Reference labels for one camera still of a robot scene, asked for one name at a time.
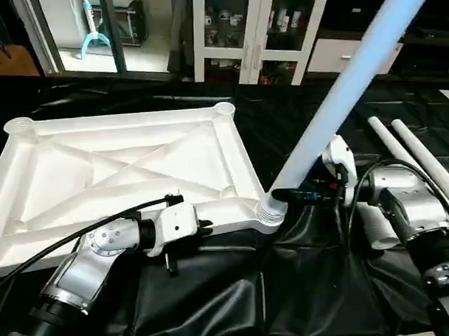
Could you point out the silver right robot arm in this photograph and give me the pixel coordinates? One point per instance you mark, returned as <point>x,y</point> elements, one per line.
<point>418,213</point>

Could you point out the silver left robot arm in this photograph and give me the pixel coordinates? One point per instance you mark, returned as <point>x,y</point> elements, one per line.
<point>80,269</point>

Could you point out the black low shelf unit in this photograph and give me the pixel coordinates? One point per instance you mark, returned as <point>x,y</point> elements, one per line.
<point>426,28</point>

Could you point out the teal and white mop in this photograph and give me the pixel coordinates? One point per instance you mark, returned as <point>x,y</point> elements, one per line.
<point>93,41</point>

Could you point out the white plastic table top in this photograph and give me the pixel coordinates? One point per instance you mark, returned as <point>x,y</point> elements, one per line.
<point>99,165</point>

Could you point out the black work mat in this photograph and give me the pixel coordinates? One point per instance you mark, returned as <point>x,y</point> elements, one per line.
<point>229,300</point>

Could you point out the white plastic table leg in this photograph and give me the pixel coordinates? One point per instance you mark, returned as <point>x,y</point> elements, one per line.
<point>393,144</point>
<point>347,82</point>
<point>380,229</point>
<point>431,157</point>

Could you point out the black slanted pole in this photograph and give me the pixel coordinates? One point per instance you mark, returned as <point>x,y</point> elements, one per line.
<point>113,32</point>

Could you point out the white glass door cabinet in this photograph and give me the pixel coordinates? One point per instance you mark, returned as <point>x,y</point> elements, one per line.
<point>238,31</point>

